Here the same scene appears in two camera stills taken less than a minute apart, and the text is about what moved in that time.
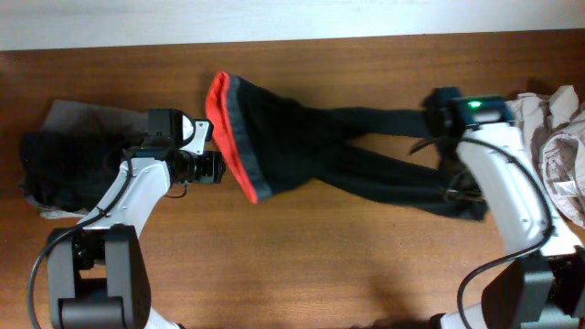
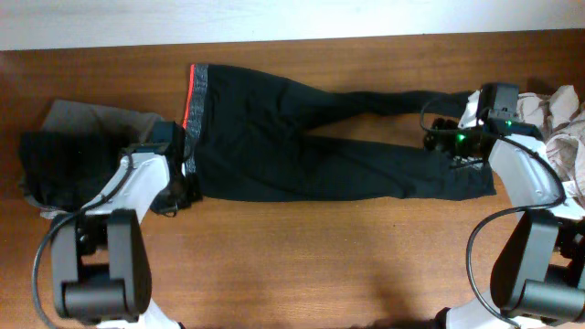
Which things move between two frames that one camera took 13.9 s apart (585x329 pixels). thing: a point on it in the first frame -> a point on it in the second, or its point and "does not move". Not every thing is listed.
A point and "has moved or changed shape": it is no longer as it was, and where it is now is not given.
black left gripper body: [215, 166] -> [174, 196]
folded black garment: [69, 171] does not move
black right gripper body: [454, 176] -> [458, 145]
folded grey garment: [128, 125] does not move
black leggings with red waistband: [269, 142] has moved or changed shape
